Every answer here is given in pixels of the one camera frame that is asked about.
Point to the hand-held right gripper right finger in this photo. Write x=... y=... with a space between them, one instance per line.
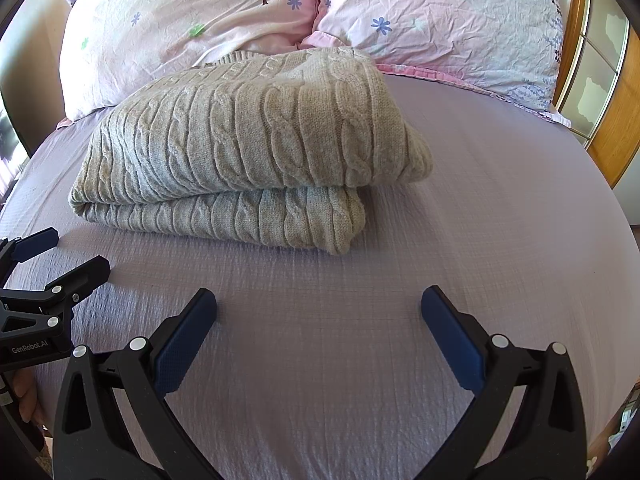
x=456 y=341

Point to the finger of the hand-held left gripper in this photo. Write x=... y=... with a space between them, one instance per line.
x=80 y=274
x=31 y=246

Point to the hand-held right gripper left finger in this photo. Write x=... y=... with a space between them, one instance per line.
x=181 y=345

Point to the person's left hand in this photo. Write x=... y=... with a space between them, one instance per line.
x=26 y=394

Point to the lavender bed sheet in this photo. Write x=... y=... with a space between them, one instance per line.
x=350 y=260

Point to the pink pillow with tree print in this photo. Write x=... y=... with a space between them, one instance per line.
x=190 y=25

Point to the wooden headboard with glass panels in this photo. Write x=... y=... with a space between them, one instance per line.
x=595 y=75

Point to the pink pillow with flower print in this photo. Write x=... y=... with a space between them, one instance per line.
x=440 y=25

